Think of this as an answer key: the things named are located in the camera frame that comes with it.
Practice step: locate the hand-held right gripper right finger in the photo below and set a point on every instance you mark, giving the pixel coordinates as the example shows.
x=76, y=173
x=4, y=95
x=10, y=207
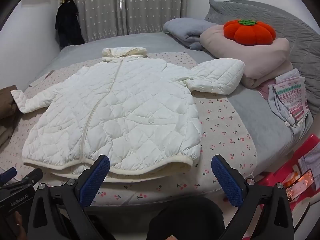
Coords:
x=226, y=182

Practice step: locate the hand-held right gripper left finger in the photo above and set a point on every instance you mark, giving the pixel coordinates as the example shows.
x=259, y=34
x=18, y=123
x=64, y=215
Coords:
x=96, y=180

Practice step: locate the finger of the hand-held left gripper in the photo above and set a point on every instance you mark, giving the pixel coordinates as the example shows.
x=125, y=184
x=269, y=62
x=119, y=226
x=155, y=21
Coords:
x=28, y=177
x=8, y=175

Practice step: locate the white quilted jacket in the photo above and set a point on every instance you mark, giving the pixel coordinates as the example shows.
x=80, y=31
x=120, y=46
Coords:
x=125, y=105

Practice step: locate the person's left hand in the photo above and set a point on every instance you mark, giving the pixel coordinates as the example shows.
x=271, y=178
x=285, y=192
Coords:
x=16, y=223

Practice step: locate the pink plastic stool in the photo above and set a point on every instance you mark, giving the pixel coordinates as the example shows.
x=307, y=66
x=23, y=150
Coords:
x=270, y=177

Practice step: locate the cherry print sheet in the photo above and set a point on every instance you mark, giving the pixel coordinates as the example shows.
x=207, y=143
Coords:
x=225, y=135

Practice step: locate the person's dark trouser leg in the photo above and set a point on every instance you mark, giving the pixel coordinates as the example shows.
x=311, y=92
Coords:
x=187, y=217

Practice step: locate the smartphone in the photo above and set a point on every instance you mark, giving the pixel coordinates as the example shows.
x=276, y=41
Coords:
x=300, y=185

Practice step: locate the grey plastic packet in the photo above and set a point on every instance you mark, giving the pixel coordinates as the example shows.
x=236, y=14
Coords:
x=310, y=160

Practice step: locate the patterned folded cloth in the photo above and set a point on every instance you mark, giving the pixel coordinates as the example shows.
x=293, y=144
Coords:
x=292, y=97

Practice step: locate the folded pink quilt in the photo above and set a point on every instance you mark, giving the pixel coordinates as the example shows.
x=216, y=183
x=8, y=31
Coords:
x=262, y=60

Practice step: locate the orange pumpkin plush pillow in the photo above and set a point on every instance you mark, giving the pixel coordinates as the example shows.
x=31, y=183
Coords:
x=247, y=32

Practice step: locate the dark hanging coat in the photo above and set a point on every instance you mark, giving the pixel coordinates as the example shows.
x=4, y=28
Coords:
x=67, y=25

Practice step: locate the folded grey blanket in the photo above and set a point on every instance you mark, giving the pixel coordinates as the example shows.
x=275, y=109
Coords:
x=185, y=30

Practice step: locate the grey star print curtain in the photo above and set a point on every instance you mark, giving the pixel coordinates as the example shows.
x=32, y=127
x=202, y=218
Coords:
x=155, y=5
x=95, y=7

